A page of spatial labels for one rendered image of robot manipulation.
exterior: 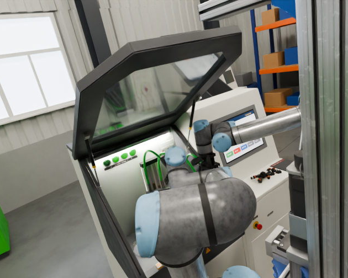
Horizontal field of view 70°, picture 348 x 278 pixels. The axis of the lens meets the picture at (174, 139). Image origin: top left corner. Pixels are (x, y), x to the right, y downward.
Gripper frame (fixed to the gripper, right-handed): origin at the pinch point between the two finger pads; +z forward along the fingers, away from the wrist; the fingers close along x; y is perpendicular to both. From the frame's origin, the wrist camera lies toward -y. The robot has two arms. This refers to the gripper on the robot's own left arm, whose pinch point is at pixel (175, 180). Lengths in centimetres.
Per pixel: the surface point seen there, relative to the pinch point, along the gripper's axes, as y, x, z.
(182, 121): -42, 31, 29
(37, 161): -254, -147, 293
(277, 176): 21, 69, 54
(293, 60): -185, 430, 318
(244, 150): -7, 62, 51
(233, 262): 47, 10, 56
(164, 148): -37, 13, 43
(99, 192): -22.2, -36.2, 17.4
